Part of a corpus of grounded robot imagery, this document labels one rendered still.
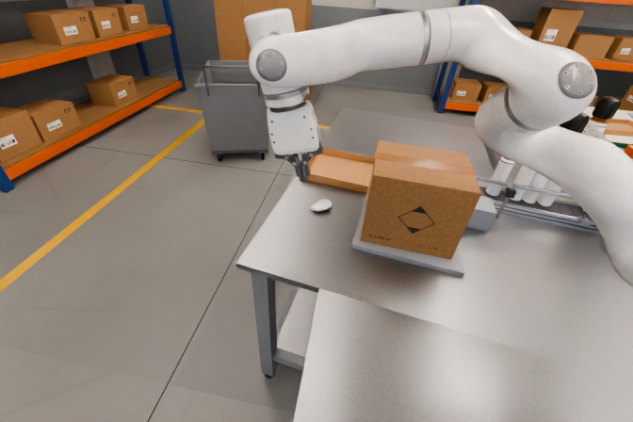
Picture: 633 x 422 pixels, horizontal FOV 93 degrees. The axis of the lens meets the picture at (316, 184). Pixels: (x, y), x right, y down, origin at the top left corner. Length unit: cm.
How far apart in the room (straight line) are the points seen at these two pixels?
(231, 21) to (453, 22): 375
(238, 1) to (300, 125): 363
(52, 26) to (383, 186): 348
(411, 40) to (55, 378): 197
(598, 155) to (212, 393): 162
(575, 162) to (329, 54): 44
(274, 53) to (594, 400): 100
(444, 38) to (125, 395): 180
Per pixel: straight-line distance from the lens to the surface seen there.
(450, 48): 62
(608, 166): 66
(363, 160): 152
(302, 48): 49
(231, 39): 427
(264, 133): 293
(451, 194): 93
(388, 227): 100
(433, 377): 88
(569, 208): 157
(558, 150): 67
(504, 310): 107
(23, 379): 211
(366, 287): 96
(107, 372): 193
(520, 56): 59
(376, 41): 57
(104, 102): 442
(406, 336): 90
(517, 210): 145
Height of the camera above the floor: 158
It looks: 35 degrees down
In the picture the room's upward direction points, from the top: 4 degrees clockwise
